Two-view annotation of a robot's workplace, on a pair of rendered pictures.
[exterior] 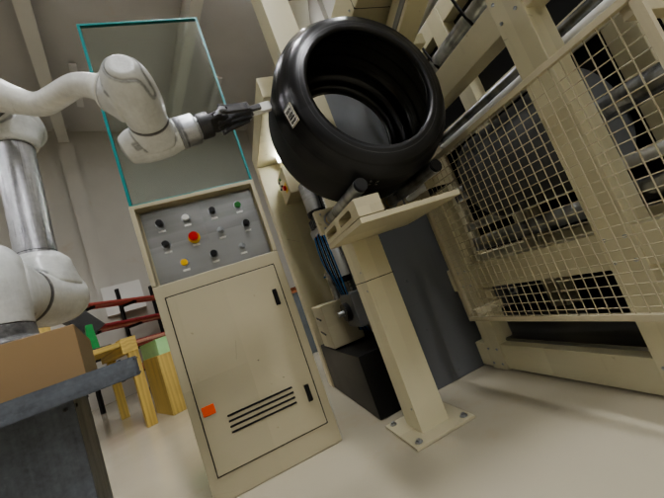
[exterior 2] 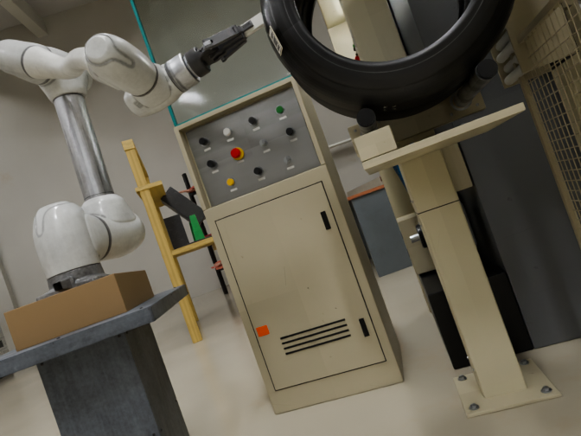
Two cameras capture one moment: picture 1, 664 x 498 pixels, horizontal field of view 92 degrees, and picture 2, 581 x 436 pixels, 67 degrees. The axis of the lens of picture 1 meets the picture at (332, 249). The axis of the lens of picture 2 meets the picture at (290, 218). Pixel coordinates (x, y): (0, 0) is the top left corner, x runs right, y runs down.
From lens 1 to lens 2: 0.48 m
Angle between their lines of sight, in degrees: 32
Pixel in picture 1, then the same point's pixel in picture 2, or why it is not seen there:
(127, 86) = (106, 67)
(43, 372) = (100, 309)
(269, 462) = (322, 387)
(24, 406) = (85, 337)
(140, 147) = (142, 105)
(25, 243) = (88, 190)
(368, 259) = (423, 184)
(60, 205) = not seen: hidden behind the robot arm
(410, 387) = (473, 346)
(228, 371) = (278, 296)
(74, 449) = (128, 363)
